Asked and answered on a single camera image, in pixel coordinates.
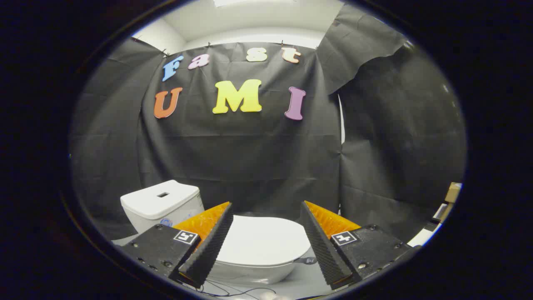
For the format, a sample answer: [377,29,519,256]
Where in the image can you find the brown cardboard box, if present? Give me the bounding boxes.
[444,182,463,204]

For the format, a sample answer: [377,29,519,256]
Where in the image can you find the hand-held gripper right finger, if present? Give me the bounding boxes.
[301,201,421,291]

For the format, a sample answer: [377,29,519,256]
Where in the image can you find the thin black floor cables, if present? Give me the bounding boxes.
[183,278,278,298]

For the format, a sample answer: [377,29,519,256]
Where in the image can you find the white toilet lid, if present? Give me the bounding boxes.
[216,215,312,267]

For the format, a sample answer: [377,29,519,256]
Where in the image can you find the white flat board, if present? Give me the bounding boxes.
[407,227,443,248]

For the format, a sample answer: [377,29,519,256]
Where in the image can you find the white toilet tank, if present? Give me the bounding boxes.
[120,180,205,234]

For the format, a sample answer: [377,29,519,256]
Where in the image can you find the black backdrop cloth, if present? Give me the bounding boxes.
[70,3,466,241]

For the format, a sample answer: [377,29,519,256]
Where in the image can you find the white toilet bowl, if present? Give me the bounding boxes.
[207,259,299,285]

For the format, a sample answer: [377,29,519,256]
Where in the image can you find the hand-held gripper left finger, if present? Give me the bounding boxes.
[119,202,234,289]

